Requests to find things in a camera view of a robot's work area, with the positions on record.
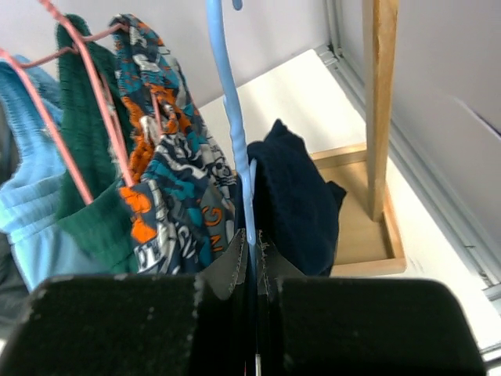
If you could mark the blue hanger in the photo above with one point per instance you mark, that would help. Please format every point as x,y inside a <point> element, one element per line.
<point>244,168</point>

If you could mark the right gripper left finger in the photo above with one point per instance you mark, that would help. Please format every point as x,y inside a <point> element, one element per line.
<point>130,324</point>

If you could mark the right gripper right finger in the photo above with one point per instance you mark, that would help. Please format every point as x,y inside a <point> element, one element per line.
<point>358,326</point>

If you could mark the light blue shorts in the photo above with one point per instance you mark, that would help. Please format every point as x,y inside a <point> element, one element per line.
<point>30,198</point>

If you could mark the navy blue shorts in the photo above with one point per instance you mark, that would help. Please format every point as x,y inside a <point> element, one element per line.
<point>295,210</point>

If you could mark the orange teal patterned shorts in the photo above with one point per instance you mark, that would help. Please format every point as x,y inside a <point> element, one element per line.
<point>181,198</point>

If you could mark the grey shorts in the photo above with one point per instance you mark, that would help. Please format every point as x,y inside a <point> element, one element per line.
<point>13,289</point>

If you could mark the wooden clothes rack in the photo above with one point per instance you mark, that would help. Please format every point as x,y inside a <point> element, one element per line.
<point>370,243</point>

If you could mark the pink hanger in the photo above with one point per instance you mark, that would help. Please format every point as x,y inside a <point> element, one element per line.
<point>20,68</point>
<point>120,115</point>

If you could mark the dark green shorts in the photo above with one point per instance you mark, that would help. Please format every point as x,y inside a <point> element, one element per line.
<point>103,227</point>

